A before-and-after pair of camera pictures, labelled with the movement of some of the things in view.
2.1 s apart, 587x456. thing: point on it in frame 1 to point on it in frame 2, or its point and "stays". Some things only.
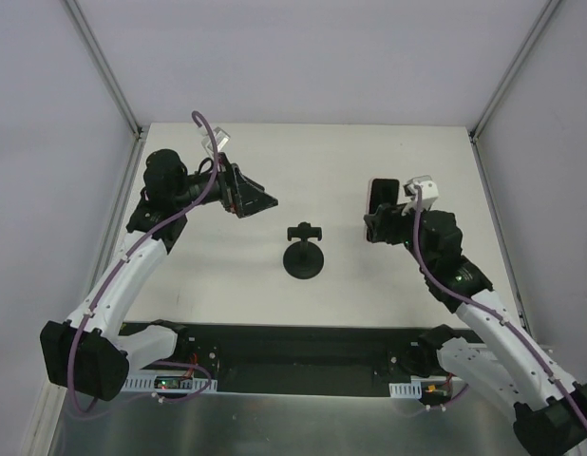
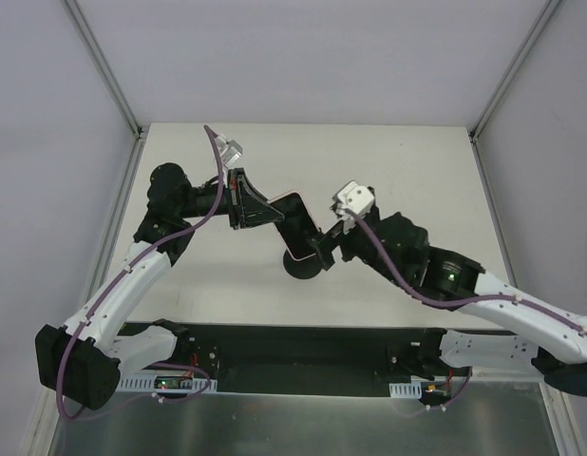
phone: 383,191 to 298,227
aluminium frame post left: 103,66 stays
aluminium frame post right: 513,67 stays
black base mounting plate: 294,359 stays
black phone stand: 303,259 stays
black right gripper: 386,227 to 346,242
